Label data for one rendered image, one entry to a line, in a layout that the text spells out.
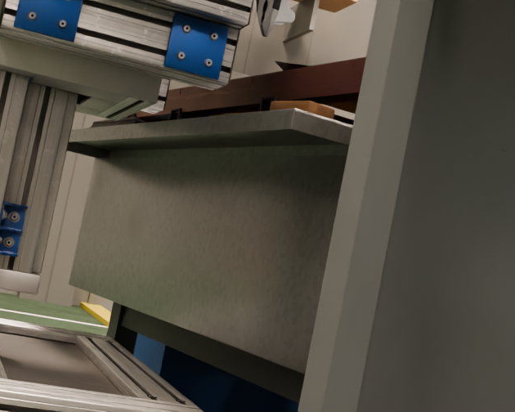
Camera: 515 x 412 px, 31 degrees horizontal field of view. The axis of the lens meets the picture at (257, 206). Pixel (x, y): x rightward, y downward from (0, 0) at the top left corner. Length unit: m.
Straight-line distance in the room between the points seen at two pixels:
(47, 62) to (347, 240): 0.76
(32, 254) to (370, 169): 0.85
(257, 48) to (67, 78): 4.50
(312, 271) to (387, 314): 0.53
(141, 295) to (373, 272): 1.22
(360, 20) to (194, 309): 4.60
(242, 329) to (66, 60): 0.55
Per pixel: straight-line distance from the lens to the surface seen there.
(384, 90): 0.91
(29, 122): 1.63
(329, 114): 1.55
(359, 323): 0.91
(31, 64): 1.52
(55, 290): 5.48
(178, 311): 1.90
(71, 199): 5.47
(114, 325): 2.45
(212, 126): 1.55
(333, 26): 6.19
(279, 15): 1.83
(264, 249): 1.64
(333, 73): 1.65
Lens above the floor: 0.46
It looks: 3 degrees up
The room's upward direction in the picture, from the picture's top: 11 degrees clockwise
